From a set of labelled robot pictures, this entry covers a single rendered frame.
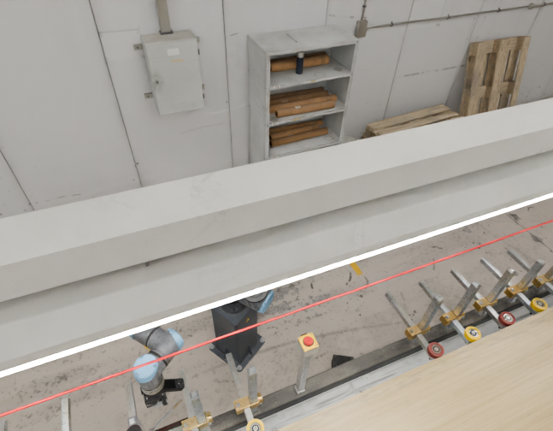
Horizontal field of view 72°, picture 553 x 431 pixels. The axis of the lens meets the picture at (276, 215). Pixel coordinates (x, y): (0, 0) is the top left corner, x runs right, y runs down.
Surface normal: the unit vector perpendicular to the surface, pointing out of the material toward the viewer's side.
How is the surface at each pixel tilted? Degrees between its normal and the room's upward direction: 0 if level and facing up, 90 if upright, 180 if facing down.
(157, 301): 61
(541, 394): 0
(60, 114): 90
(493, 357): 0
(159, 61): 90
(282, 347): 0
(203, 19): 90
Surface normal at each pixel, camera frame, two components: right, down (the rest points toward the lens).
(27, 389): 0.03, -0.72
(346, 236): 0.35, 0.22
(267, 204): 0.38, 0.65
